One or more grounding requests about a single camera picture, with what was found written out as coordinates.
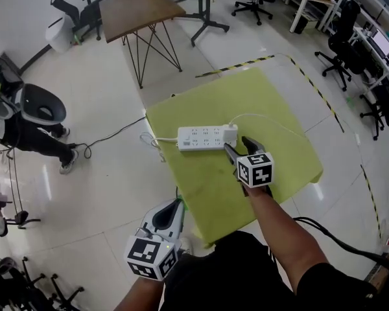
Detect white long desk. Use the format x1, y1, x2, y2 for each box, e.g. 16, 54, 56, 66
352, 0, 389, 109

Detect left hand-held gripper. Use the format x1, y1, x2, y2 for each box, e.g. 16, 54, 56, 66
124, 198, 186, 282

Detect white waste bin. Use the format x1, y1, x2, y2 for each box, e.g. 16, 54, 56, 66
45, 14, 75, 54

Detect white power strip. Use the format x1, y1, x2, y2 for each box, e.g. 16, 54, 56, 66
177, 126, 238, 152

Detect yellow-black floor tape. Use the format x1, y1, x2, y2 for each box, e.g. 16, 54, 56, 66
359, 163, 383, 239
289, 55, 346, 133
194, 54, 276, 78

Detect black chair bases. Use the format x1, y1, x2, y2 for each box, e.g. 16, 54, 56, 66
0, 256, 85, 311

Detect black stool frame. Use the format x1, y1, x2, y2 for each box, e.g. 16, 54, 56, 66
0, 179, 41, 238

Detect white charger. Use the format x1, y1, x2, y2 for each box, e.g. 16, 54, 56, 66
222, 124, 239, 143

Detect black floor cable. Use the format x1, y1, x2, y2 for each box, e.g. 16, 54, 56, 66
67, 116, 147, 160

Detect white charger cable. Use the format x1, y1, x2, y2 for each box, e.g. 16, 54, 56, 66
228, 113, 309, 141

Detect black rolling stand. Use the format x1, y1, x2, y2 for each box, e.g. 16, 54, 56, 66
173, 0, 230, 47

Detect green table cloth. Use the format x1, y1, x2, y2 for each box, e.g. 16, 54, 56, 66
145, 67, 324, 249

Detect person's black shirt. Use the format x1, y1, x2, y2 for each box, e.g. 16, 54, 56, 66
161, 231, 379, 311

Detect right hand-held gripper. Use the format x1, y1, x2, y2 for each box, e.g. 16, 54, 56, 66
223, 135, 276, 198

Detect white power strip cable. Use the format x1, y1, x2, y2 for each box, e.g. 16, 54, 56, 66
139, 132, 180, 163

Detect person's right forearm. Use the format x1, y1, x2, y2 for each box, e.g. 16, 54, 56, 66
246, 185, 331, 295

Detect black cable bundle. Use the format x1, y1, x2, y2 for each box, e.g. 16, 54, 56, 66
293, 216, 389, 271

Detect wooden table with black legs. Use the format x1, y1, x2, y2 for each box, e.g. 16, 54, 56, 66
99, 0, 186, 90

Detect open laptop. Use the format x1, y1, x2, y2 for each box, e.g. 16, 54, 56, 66
371, 30, 389, 57

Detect person's left forearm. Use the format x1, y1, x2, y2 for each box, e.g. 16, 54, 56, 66
113, 275, 165, 311

